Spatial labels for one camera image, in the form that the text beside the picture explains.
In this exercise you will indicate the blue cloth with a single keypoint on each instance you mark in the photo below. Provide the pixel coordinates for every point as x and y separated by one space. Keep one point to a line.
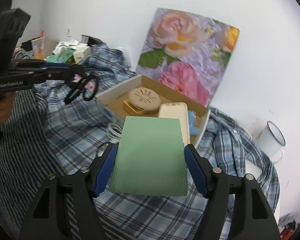
193 130

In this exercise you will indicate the person's hand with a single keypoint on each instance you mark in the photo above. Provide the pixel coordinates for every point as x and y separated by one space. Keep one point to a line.
6 105

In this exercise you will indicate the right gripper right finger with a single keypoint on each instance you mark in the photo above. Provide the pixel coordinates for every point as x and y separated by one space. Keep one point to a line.
252 215

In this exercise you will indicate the cardboard tray box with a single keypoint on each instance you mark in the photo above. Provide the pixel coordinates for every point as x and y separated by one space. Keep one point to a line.
110 104

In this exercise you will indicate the white enamel mug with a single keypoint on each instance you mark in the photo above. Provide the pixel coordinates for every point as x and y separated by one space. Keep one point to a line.
271 141

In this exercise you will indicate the green notebook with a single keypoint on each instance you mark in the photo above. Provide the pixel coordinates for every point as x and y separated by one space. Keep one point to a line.
150 158

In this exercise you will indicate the floral rose painting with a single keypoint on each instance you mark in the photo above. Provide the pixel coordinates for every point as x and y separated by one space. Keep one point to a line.
187 52

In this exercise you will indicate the yellow cigarette pack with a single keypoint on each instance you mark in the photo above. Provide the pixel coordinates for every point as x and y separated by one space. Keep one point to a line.
132 110

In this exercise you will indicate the round beige perforated case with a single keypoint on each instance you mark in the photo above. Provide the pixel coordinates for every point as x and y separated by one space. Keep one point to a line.
144 98

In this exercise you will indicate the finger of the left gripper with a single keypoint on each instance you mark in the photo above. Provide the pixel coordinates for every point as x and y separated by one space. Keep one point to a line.
61 74
50 64

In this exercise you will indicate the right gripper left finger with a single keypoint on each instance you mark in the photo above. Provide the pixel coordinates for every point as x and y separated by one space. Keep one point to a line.
47 217

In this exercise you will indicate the striped grey blanket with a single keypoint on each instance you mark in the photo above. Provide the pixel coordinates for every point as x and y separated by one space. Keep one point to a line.
35 143

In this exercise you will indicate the small white carton box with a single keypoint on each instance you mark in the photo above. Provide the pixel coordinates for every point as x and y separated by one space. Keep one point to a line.
81 53

